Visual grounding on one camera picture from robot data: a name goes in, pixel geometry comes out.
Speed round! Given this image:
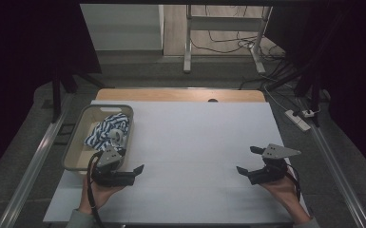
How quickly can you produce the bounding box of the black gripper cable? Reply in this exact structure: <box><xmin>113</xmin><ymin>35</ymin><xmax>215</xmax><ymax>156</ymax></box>
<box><xmin>284</xmin><ymin>162</ymin><xmax>302</xmax><ymax>202</ymax></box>
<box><xmin>86</xmin><ymin>151</ymin><xmax>106</xmax><ymax>228</ymax></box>

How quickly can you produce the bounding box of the blue white striped cloth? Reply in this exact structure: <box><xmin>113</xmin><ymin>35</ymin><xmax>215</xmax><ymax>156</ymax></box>
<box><xmin>84</xmin><ymin>112</ymin><xmax>131</xmax><ymax>152</ymax></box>

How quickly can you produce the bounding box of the white floor cable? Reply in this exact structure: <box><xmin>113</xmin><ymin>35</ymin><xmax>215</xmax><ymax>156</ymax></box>
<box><xmin>262</xmin><ymin>85</ymin><xmax>289</xmax><ymax>112</ymax></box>

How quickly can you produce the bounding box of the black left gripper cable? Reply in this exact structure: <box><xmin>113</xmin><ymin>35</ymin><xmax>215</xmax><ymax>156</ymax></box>
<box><xmin>86</xmin><ymin>151</ymin><xmax>106</xmax><ymax>228</ymax></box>

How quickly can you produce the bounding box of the black floor cable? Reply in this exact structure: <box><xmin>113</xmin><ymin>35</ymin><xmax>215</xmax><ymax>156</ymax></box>
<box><xmin>189</xmin><ymin>6</ymin><xmax>286</xmax><ymax>62</ymax></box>

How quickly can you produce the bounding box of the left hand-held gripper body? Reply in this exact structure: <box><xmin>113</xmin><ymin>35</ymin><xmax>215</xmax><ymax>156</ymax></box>
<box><xmin>89</xmin><ymin>144</ymin><xmax>137</xmax><ymax>188</ymax></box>

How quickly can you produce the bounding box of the white table mat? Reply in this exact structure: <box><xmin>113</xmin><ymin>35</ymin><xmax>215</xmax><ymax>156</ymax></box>
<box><xmin>42</xmin><ymin>100</ymin><xmax>309</xmax><ymax>224</ymax></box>

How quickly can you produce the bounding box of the white cabinet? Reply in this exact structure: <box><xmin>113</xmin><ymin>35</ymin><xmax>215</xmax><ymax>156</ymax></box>
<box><xmin>80</xmin><ymin>3</ymin><xmax>165</xmax><ymax>51</ymax></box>

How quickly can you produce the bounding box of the beige plastic basket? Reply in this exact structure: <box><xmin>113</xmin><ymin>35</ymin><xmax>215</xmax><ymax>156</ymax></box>
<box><xmin>61</xmin><ymin>104</ymin><xmax>135</xmax><ymax>176</ymax></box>

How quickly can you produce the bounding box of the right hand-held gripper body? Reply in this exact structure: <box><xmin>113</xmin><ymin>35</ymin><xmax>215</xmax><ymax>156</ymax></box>
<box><xmin>247</xmin><ymin>143</ymin><xmax>302</xmax><ymax>186</ymax></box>

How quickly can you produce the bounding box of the metal floor rail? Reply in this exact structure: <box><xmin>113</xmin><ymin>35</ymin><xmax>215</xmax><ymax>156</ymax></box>
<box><xmin>298</xmin><ymin>98</ymin><xmax>366</xmax><ymax>228</ymax></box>
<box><xmin>0</xmin><ymin>93</ymin><xmax>75</xmax><ymax>228</ymax></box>

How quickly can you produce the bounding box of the white plug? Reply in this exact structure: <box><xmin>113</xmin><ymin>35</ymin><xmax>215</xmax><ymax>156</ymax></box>
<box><xmin>301</xmin><ymin>108</ymin><xmax>318</xmax><ymax>119</ymax></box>

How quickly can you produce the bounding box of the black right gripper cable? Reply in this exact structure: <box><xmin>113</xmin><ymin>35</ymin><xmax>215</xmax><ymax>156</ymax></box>
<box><xmin>284</xmin><ymin>162</ymin><xmax>302</xmax><ymax>202</ymax></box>

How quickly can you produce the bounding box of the person's right hand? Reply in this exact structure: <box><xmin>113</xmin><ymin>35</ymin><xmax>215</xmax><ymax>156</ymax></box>
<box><xmin>260</xmin><ymin>169</ymin><xmax>312</xmax><ymax>223</ymax></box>

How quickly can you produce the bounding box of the white metal desk frame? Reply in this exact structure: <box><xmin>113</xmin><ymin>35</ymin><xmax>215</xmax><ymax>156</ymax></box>
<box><xmin>183</xmin><ymin>4</ymin><xmax>274</xmax><ymax>75</ymax></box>

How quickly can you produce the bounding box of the white power strip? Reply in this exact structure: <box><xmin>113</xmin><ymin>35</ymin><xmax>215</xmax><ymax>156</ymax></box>
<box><xmin>284</xmin><ymin>109</ymin><xmax>312</xmax><ymax>132</ymax></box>

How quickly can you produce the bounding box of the dark curtain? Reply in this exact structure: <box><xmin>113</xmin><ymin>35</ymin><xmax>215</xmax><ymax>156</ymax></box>
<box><xmin>0</xmin><ymin>0</ymin><xmax>103</xmax><ymax>185</ymax></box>
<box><xmin>264</xmin><ymin>0</ymin><xmax>366</xmax><ymax>182</ymax></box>

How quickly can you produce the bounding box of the person's left hand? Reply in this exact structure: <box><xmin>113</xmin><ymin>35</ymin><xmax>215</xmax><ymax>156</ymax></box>
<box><xmin>77</xmin><ymin>173</ymin><xmax>125</xmax><ymax>217</ymax></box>

